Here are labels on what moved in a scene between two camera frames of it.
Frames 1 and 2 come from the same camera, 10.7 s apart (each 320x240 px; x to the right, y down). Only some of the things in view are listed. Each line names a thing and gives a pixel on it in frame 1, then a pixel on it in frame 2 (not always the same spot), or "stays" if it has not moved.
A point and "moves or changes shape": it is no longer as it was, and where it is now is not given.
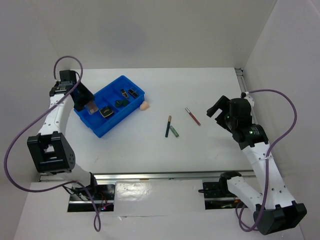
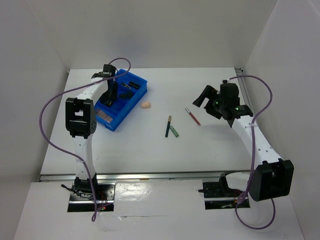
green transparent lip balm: x=174 y=131 stays
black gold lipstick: x=124 y=93 -> x=125 y=85
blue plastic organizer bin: x=113 y=101 moves or changes shape
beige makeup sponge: x=144 y=106 stays
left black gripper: x=88 y=96 -> x=113 y=95
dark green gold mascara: x=169 y=120 stays
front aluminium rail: x=146 y=176 stays
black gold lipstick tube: x=133 y=93 -> x=132 y=84
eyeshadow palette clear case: x=91 y=107 moves or changes shape
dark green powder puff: x=119 y=103 -> x=123 y=96
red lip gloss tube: x=192 y=116 stays
